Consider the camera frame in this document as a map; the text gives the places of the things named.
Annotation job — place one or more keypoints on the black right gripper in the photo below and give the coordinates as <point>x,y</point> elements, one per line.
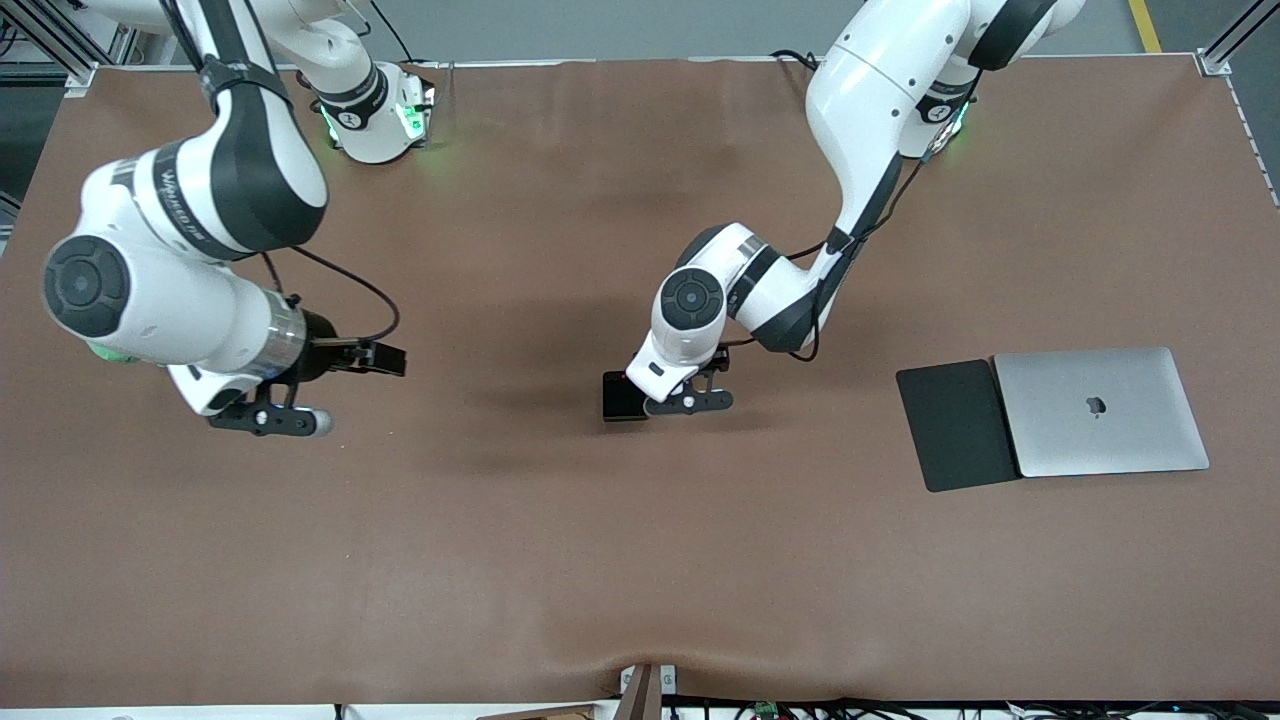
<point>322,345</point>

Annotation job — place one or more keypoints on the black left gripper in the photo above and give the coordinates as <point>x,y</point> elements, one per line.
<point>622,396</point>

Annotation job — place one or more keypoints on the black phone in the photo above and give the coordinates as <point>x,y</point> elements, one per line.
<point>620,400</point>

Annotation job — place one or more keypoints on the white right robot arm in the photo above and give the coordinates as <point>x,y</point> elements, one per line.
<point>180,290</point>

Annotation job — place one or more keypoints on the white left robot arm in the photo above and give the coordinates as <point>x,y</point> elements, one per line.
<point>880,90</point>

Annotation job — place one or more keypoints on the black mouse pad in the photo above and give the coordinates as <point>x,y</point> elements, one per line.
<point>955,425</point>

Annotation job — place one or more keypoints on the brown table cover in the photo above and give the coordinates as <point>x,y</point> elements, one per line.
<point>500,560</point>

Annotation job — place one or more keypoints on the green dinosaur plush toy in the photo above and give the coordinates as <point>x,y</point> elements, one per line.
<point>110,352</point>

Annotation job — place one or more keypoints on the silver laptop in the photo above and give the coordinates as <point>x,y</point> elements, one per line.
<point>1100,412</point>

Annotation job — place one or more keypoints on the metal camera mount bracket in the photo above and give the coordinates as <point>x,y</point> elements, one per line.
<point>640,690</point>

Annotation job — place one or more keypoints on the aluminium frame post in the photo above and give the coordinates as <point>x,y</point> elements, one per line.
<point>1240,40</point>
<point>50,45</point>

